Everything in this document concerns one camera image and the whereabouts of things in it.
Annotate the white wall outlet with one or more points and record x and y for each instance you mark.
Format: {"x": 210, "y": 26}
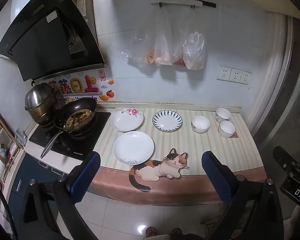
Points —
{"x": 235, "y": 75}
{"x": 223, "y": 73}
{"x": 245, "y": 78}

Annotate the white blue-rimmed bowl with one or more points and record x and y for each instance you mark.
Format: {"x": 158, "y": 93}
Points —
{"x": 227, "y": 129}
{"x": 223, "y": 115}

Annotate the black wok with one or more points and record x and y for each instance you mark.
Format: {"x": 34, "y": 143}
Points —
{"x": 86, "y": 126}

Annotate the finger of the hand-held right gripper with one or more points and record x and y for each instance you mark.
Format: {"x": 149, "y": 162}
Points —
{"x": 281, "y": 156}

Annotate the person's right foot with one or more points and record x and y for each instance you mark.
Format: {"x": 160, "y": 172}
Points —
{"x": 176, "y": 231}

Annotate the metal door frame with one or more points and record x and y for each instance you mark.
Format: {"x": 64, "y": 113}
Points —
{"x": 285, "y": 80}

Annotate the metal spatula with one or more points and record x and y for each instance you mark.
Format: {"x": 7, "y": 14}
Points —
{"x": 52, "y": 143}

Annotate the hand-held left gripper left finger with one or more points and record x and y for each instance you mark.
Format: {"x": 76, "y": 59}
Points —
{"x": 86, "y": 177}

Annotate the white floral bowl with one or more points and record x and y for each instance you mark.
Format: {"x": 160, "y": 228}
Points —
{"x": 200, "y": 124}

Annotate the clear plastic item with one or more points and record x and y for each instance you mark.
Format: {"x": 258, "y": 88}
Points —
{"x": 21, "y": 136}

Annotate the dish rack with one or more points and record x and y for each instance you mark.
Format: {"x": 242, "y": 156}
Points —
{"x": 5, "y": 140}

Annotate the colourful food packet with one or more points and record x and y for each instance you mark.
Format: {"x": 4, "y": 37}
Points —
{"x": 90, "y": 85}

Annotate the striped cat-print tablecloth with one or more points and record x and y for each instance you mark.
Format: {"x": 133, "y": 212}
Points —
{"x": 190, "y": 150}

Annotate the black cooktop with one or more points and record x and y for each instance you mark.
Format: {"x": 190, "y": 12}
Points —
{"x": 90, "y": 142}

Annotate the person's left foot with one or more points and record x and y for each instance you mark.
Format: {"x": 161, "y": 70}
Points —
{"x": 151, "y": 231}

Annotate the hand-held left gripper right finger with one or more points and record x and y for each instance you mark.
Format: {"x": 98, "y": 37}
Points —
{"x": 216, "y": 177}

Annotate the black range hood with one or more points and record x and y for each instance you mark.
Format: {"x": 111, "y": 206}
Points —
{"x": 40, "y": 37}

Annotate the plain white plate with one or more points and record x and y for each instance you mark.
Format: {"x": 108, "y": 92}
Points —
{"x": 132, "y": 147}

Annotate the wall hook rail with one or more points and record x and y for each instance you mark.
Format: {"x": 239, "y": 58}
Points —
{"x": 177, "y": 2}

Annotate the stainless steel steamer pot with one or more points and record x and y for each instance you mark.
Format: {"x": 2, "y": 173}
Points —
{"x": 40, "y": 100}

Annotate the blue kitchen cabinet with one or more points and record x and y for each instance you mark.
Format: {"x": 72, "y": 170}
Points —
{"x": 27, "y": 170}

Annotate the white pink-floral plate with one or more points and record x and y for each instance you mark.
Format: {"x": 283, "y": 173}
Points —
{"x": 126, "y": 122}

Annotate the person's foot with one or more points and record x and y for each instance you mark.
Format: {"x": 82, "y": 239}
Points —
{"x": 151, "y": 231}
{"x": 176, "y": 231}

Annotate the white plate blue dashes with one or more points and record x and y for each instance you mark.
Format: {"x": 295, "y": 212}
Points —
{"x": 167, "y": 122}

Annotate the grey floor cloth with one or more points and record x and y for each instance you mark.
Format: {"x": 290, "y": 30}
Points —
{"x": 215, "y": 220}

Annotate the clear plastic bag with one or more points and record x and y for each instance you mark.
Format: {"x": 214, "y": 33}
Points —
{"x": 140, "y": 45}
{"x": 178, "y": 55}
{"x": 163, "y": 47}
{"x": 194, "y": 52}

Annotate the cooked food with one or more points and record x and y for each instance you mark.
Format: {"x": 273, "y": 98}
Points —
{"x": 80, "y": 117}

